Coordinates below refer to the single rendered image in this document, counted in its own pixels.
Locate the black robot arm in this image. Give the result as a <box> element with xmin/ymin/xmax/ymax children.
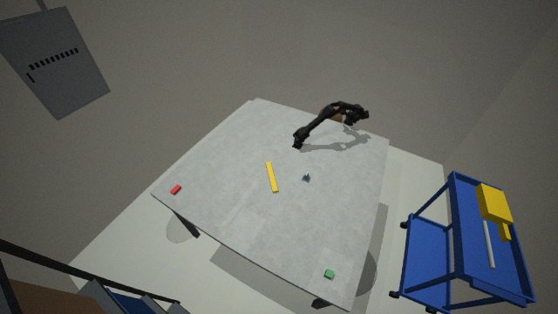
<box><xmin>292</xmin><ymin>101</ymin><xmax>369</xmax><ymax>149</ymax></box>

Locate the small red block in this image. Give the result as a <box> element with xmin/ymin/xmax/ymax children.
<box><xmin>170</xmin><ymin>184</ymin><xmax>182</xmax><ymax>195</ymax></box>

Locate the small green block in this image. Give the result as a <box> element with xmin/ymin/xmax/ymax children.
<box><xmin>324</xmin><ymin>269</ymin><xmax>334</xmax><ymax>279</ymax></box>

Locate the yellow bar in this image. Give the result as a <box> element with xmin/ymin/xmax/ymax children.
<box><xmin>266</xmin><ymin>161</ymin><xmax>278</xmax><ymax>193</ymax></box>

